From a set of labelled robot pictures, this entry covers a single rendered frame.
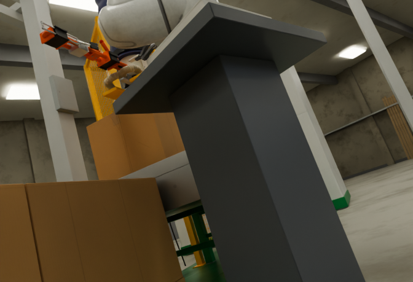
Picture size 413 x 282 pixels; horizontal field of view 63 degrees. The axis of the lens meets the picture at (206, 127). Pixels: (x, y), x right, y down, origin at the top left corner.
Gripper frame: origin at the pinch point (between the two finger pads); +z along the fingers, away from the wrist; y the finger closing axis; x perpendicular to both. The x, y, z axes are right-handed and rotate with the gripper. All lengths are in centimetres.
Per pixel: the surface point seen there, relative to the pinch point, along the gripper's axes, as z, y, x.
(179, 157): -16, 66, -12
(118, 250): -4, 94, -48
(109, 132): 20.7, 38.8, -4.7
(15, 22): 196, -188, 112
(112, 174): 25, 59, -4
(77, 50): 12.8, 2.4, -22.8
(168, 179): -8, 73, -12
